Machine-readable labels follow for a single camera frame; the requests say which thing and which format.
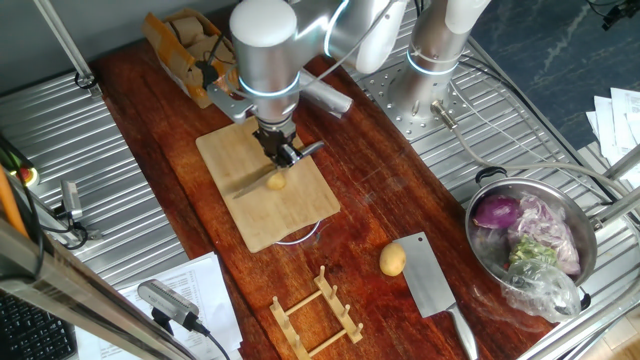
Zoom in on red emergency stop button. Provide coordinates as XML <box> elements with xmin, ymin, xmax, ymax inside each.
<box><xmin>9</xmin><ymin>164</ymin><xmax>41</xmax><ymax>189</ymax></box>

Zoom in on grey hose with connector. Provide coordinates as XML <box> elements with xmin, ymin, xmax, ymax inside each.
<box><xmin>429</xmin><ymin>99</ymin><xmax>640</xmax><ymax>194</ymax></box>

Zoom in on aluminium frame post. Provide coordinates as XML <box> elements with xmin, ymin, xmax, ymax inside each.
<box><xmin>32</xmin><ymin>0</ymin><xmax>102</xmax><ymax>97</ymax></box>

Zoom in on steel chef knife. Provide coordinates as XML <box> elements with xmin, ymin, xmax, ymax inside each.
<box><xmin>232</xmin><ymin>140</ymin><xmax>326</xmax><ymax>200</ymax></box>

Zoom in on grey exterior camera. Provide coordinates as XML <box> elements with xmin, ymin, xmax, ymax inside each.
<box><xmin>59</xmin><ymin>179</ymin><xmax>84</xmax><ymax>221</ymax></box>

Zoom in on bamboo cutting board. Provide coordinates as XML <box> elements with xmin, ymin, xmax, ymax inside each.
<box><xmin>195</xmin><ymin>117</ymin><xmax>342</xmax><ymax>254</ymax></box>

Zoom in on clear bag with greens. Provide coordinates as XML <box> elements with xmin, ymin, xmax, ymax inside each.
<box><xmin>501</xmin><ymin>235</ymin><xmax>584</xmax><ymax>324</ymax></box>

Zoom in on silver camera with black cable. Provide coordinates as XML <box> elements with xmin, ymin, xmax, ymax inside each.
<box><xmin>137</xmin><ymin>278</ymin><xmax>232</xmax><ymax>360</ymax></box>

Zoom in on bag of chopped purple cabbage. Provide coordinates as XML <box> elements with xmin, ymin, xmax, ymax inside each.
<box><xmin>508</xmin><ymin>193</ymin><xmax>582</xmax><ymax>276</ymax></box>

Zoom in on loose white paper sheets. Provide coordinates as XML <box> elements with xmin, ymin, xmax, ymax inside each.
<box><xmin>584</xmin><ymin>87</ymin><xmax>640</xmax><ymax>189</ymax></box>

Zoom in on steel cooking pot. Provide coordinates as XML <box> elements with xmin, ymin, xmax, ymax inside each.
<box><xmin>464</xmin><ymin>166</ymin><xmax>600</xmax><ymax>312</ymax></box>

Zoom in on black keyboard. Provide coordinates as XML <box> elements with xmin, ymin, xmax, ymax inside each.
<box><xmin>0</xmin><ymin>289</ymin><xmax>79</xmax><ymax>360</ymax></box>

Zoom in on wooden knife rack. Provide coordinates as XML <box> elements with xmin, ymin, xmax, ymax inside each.
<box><xmin>268</xmin><ymin>264</ymin><xmax>365</xmax><ymax>360</ymax></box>

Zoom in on open cardboard box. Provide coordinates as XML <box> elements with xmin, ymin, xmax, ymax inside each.
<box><xmin>141</xmin><ymin>7</ymin><xmax>240</xmax><ymax>109</ymax></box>

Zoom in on aluminium frame bar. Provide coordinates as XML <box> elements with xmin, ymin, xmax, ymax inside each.
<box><xmin>0</xmin><ymin>219</ymin><xmax>199</xmax><ymax>360</ymax></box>

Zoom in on steel cleaver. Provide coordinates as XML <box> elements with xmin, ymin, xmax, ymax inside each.
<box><xmin>392</xmin><ymin>231</ymin><xmax>480</xmax><ymax>360</ymax></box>

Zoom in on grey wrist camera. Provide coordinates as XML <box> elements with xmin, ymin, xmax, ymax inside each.
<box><xmin>194</xmin><ymin>59</ymin><xmax>257</xmax><ymax>125</ymax></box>

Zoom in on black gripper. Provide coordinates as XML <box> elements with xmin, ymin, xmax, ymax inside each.
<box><xmin>252</xmin><ymin>122</ymin><xmax>303</xmax><ymax>169</ymax></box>

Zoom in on purple onion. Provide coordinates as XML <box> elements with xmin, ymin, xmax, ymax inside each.
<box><xmin>472</xmin><ymin>194</ymin><xmax>521</xmax><ymax>230</ymax></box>

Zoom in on metal camera mount clamp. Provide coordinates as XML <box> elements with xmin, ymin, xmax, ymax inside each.
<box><xmin>42</xmin><ymin>204</ymin><xmax>104</xmax><ymax>251</ymax></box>

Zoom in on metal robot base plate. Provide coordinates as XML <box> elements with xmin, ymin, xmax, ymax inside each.
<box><xmin>362</xmin><ymin>59</ymin><xmax>501</xmax><ymax>142</ymax></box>

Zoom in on printed white paper stack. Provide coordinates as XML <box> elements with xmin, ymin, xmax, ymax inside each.
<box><xmin>74</xmin><ymin>251</ymin><xmax>244</xmax><ymax>360</ymax></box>

